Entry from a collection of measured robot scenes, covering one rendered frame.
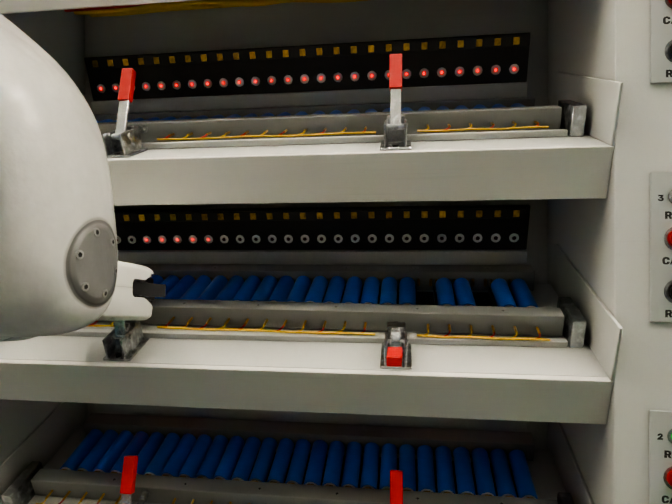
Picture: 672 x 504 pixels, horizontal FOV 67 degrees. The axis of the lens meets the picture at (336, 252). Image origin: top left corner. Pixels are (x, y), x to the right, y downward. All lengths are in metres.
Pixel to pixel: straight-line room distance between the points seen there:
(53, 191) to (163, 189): 0.24
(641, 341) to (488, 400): 0.13
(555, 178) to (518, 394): 0.19
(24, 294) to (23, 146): 0.07
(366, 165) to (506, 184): 0.12
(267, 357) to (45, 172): 0.29
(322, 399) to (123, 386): 0.19
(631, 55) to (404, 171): 0.21
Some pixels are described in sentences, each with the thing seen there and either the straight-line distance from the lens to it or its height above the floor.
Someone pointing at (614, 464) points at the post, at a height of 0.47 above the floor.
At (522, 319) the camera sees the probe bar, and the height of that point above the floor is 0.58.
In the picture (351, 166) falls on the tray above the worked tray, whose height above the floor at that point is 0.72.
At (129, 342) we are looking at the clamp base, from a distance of 0.54.
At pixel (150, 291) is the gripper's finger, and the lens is 0.49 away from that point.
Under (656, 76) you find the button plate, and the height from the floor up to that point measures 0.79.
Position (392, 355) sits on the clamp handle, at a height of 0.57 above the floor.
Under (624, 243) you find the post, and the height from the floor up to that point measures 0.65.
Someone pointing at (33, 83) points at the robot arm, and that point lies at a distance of 0.30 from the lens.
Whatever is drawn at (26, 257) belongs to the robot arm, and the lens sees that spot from 0.28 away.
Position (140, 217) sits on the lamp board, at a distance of 0.68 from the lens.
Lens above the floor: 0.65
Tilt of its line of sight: level
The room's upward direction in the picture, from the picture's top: straight up
